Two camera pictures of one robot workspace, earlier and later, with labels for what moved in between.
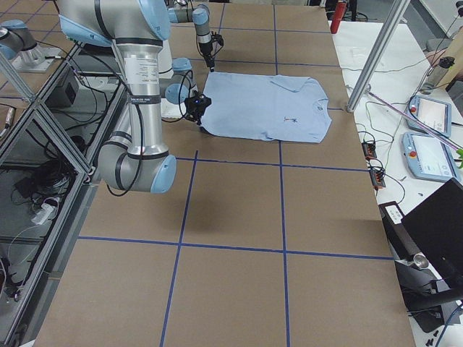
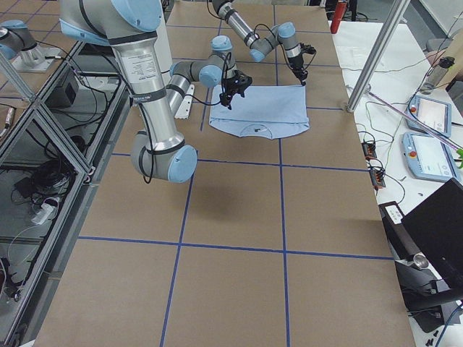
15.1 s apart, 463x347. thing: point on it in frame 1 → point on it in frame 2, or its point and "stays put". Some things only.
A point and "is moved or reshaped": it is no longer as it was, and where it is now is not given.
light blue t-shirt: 280,108 is moved or reshaped
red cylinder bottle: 338,14 stays put
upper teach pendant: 430,113 stays put
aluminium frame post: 395,15 stays put
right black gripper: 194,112 → 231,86
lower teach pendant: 429,158 stays put
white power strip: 42,215 stays put
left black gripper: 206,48 → 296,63
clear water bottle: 436,74 stays put
